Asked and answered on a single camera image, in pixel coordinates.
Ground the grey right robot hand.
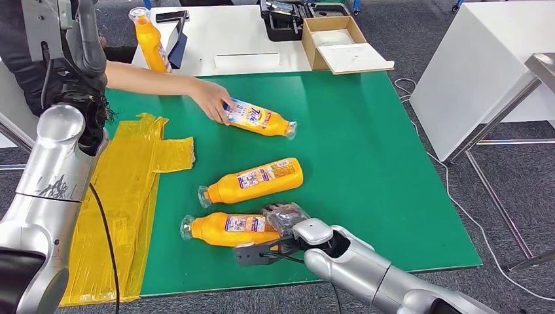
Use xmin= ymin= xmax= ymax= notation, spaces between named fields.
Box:
xmin=260 ymin=202 xmax=312 ymax=238

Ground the grey metal bench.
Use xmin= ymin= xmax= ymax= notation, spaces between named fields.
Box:
xmin=0 ymin=60 xmax=40 ymax=172

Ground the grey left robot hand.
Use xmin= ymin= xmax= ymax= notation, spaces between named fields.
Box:
xmin=74 ymin=0 xmax=108 ymax=79

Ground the yellow plastic sheet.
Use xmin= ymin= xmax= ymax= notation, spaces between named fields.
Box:
xmin=60 ymin=113 xmax=196 ymax=306

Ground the person's right hand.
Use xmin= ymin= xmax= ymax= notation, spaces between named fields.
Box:
xmin=189 ymin=78 xmax=238 ymax=126

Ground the black tool case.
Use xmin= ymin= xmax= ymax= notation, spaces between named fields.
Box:
xmin=259 ymin=0 xmax=352 ymax=42

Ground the steel frame table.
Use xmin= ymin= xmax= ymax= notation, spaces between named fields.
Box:
xmin=444 ymin=52 xmax=555 ymax=271

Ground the white floor cable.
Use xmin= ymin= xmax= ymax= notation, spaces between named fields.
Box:
xmin=392 ymin=77 xmax=555 ymax=302

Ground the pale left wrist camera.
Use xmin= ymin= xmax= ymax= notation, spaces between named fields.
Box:
xmin=20 ymin=0 xmax=75 ymax=63

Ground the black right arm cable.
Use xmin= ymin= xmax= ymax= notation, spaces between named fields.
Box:
xmin=259 ymin=251 xmax=344 ymax=314

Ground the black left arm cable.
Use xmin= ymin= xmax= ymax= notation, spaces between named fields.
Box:
xmin=88 ymin=183 xmax=121 ymax=314

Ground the brown cardboard box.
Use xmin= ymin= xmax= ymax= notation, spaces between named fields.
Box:
xmin=301 ymin=15 xmax=367 ymax=73

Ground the person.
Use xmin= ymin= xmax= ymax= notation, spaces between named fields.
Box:
xmin=0 ymin=0 xmax=237 ymax=126

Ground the white foam lid board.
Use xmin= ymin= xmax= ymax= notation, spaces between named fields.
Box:
xmin=316 ymin=42 xmax=395 ymax=75

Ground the black phone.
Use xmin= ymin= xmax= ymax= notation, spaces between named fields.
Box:
xmin=155 ymin=10 xmax=189 ymax=24

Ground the white foam pad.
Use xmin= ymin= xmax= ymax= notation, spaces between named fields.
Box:
xmin=310 ymin=28 xmax=354 ymax=47

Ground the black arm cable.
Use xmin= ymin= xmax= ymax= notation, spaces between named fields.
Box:
xmin=259 ymin=251 xmax=344 ymax=314
xmin=88 ymin=183 xmax=121 ymax=314

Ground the orange detergent bottle clear cap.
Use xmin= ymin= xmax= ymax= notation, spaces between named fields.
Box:
xmin=179 ymin=211 xmax=283 ymax=249
xmin=128 ymin=7 xmax=173 ymax=74
xmin=222 ymin=98 xmax=298 ymax=141
xmin=197 ymin=157 xmax=304 ymax=209

